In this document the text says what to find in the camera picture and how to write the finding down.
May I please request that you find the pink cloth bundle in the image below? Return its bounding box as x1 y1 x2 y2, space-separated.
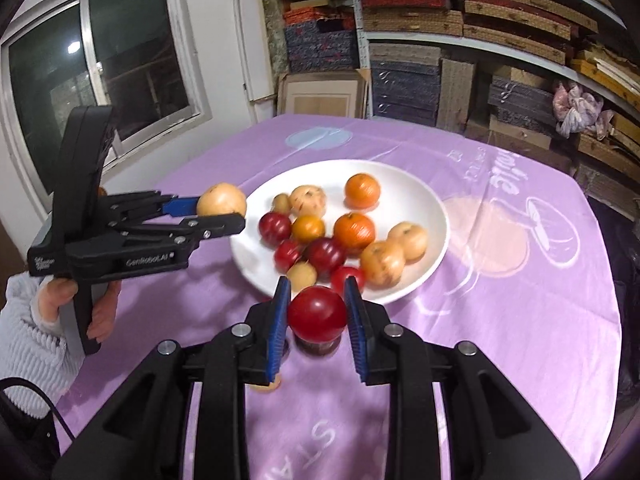
552 82 614 139

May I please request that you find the stack of blue floral boxes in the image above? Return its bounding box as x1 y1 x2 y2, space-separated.
284 20 360 74

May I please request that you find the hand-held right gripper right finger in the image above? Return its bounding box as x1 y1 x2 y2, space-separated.
342 276 576 480

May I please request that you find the person's left forearm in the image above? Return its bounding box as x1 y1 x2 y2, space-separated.
0 272 82 403

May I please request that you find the pale yellow pear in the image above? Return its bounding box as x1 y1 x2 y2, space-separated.
196 182 247 218
387 221 429 262
248 375 283 393
290 185 328 216
360 241 407 288

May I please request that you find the yellow-orange round fruit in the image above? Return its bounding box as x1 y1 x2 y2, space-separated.
291 215 326 243

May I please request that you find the orange-red patterned box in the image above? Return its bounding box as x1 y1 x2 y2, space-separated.
284 6 358 25

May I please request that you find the white metal shelf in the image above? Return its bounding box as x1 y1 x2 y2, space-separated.
347 0 640 121

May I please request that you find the dark red plum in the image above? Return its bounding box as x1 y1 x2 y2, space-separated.
306 237 347 276

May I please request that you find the upright grey woven box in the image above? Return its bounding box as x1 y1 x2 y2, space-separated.
437 58 476 133

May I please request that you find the purple printed tablecloth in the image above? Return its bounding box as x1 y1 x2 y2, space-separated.
50 112 623 480

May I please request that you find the brown russet pear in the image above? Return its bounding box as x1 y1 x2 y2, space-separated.
286 261 318 293

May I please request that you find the stack of woven tan boxes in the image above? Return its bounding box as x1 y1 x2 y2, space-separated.
362 0 601 64

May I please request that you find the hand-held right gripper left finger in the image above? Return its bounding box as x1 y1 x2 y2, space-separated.
50 276 292 480

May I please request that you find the orange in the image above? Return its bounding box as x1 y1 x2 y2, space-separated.
344 173 382 209
333 212 377 256

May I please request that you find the stack of dark blue boxes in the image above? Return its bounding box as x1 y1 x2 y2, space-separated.
370 57 443 126

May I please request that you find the white plate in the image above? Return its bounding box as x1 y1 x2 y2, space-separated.
230 159 449 306

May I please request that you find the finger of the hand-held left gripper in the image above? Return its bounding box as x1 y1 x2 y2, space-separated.
112 211 247 251
102 190 202 227

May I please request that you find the white panel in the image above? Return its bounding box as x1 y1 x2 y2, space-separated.
232 0 277 107

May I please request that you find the stack of dark purple boxes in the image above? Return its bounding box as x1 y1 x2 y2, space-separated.
487 75 566 123

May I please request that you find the person's left hand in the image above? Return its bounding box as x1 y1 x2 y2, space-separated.
32 276 123 345

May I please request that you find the stack of yellow wooden boxes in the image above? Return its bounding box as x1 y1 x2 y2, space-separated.
570 50 640 161

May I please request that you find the white framed window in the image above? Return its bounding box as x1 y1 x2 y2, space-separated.
0 0 216 211

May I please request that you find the green patterned board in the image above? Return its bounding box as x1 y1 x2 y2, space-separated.
259 0 287 121

